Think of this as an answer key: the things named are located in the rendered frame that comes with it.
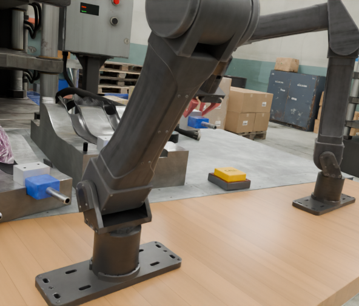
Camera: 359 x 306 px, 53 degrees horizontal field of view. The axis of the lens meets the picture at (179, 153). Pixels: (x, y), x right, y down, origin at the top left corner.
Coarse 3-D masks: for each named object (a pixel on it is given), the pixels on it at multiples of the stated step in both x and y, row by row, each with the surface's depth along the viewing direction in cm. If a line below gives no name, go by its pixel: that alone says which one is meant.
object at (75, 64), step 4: (68, 60) 423; (72, 60) 426; (76, 60) 429; (68, 64) 424; (72, 64) 427; (76, 64) 430; (80, 64) 433; (72, 68) 435; (76, 68) 431; (80, 68) 434; (76, 72) 439; (56, 80) 483; (56, 84) 484; (56, 88) 485; (56, 92) 487; (72, 96) 444; (72, 108) 448; (72, 112) 449
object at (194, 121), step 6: (192, 114) 101; (198, 114) 102; (180, 120) 103; (186, 120) 101; (192, 120) 99; (198, 120) 98; (204, 120) 99; (180, 126) 104; (186, 126) 101; (192, 126) 99; (198, 126) 98; (204, 126) 100; (210, 126) 95; (216, 126) 95
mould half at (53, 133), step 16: (48, 112) 95; (64, 112) 97; (96, 112) 102; (32, 128) 112; (48, 128) 95; (64, 128) 92; (96, 128) 97; (48, 144) 96; (64, 144) 83; (80, 144) 80; (176, 144) 91; (64, 160) 84; (80, 160) 74; (160, 160) 83; (176, 160) 86; (80, 176) 75; (160, 176) 85; (176, 176) 87
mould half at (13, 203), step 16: (16, 144) 77; (16, 160) 73; (32, 160) 75; (0, 176) 65; (64, 176) 69; (0, 192) 59; (16, 192) 61; (64, 192) 69; (0, 208) 59; (16, 208) 62; (32, 208) 64; (48, 208) 67
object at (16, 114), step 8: (0, 96) 197; (0, 104) 172; (8, 104) 175; (16, 104) 178; (24, 104) 180; (32, 104) 185; (0, 112) 156; (8, 112) 157; (16, 112) 159; (24, 112) 161; (32, 112) 163; (0, 120) 140; (8, 120) 142; (16, 120) 144; (24, 120) 145; (8, 128) 130; (16, 128) 132; (24, 128) 133
